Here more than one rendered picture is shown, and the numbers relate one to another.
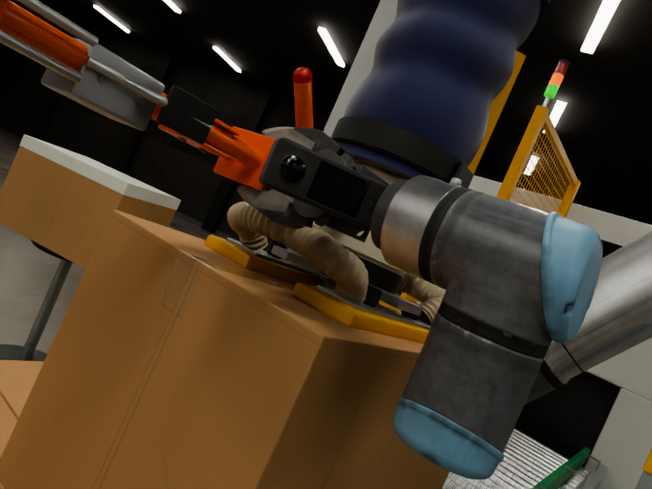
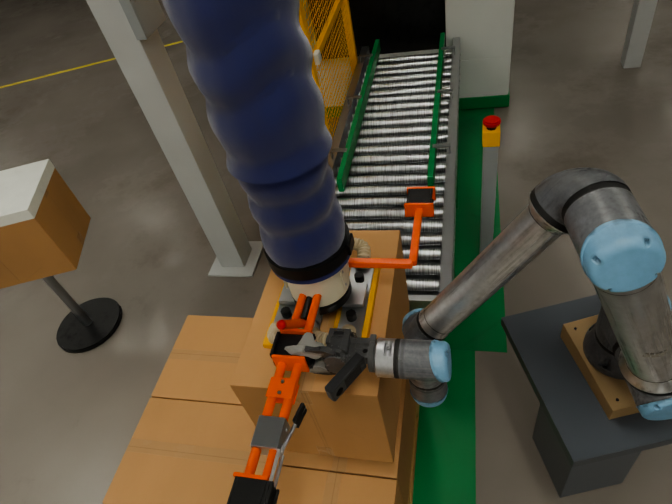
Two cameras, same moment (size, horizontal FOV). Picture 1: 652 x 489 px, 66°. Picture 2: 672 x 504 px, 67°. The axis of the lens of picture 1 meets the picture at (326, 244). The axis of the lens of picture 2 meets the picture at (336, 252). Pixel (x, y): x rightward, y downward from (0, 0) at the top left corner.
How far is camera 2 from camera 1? 1.07 m
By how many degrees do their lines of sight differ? 46
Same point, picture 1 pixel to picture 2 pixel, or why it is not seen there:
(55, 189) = not seen: outside the picture
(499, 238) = (420, 375)
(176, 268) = not seen: hidden behind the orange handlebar
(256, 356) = (356, 405)
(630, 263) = (453, 309)
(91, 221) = (36, 247)
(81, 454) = (307, 436)
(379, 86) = (286, 253)
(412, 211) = (386, 374)
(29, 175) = not seen: outside the picture
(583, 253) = (446, 371)
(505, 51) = (330, 190)
